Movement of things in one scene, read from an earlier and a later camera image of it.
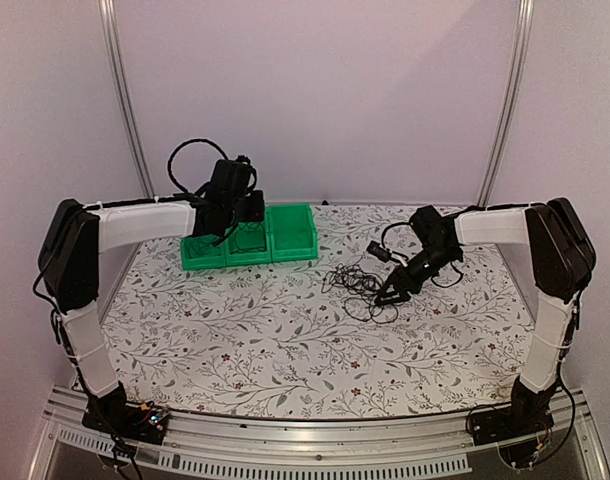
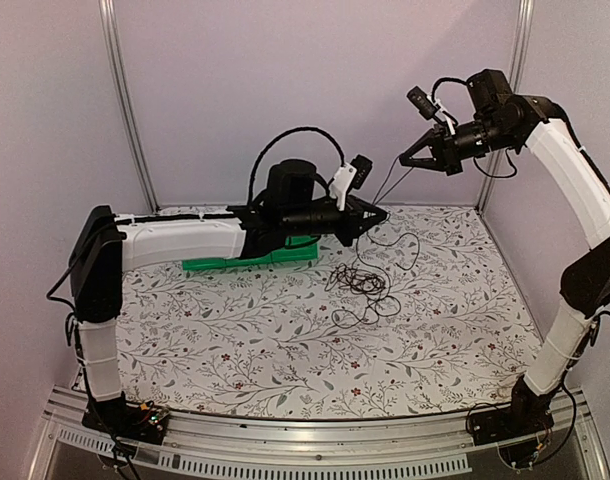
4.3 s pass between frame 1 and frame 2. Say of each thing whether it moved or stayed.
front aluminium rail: stayed
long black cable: moved
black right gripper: moved
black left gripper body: moved
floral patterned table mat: stayed
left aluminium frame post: stayed
